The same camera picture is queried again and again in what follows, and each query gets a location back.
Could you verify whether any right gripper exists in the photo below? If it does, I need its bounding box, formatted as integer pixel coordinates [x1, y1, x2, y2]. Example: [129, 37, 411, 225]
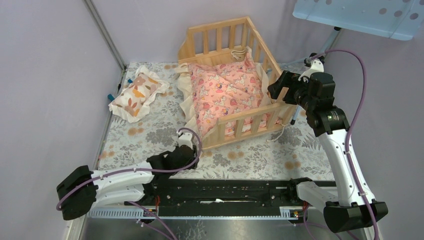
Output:
[267, 70, 315, 112]

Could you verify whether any pink patterned bed cushion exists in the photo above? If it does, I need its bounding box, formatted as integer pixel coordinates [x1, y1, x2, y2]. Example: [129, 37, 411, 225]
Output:
[175, 47, 271, 137]

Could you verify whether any wooden pet bed frame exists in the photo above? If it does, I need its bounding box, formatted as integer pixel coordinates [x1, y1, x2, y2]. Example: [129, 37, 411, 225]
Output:
[177, 16, 295, 149]

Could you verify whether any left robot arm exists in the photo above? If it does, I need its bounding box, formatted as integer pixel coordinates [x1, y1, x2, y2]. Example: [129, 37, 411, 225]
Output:
[56, 127, 203, 221]

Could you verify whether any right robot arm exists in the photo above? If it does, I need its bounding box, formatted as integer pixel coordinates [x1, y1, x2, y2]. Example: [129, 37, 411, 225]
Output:
[268, 60, 389, 233]

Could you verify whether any black tripod stand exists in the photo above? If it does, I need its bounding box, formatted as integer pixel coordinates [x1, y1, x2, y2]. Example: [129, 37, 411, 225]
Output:
[289, 26, 343, 126]

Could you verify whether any floral table mat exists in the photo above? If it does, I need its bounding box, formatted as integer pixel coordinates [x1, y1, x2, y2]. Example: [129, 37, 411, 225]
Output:
[96, 62, 334, 181]

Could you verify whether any floral small pillow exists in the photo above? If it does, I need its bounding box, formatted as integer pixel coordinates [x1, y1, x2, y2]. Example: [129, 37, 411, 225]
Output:
[108, 65, 170, 123]

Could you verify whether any blue toy item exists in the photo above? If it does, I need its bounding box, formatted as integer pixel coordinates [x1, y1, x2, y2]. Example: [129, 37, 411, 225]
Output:
[107, 78, 135, 105]

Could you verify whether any light blue perforated panel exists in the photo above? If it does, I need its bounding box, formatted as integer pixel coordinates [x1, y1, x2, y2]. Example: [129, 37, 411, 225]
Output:
[292, 0, 424, 41]

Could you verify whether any grey diagonal pole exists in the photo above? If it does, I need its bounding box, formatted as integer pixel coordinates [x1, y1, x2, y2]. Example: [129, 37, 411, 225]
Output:
[82, 0, 127, 71]

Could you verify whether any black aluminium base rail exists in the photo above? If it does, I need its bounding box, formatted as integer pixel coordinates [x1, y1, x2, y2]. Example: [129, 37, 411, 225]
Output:
[72, 176, 372, 220]

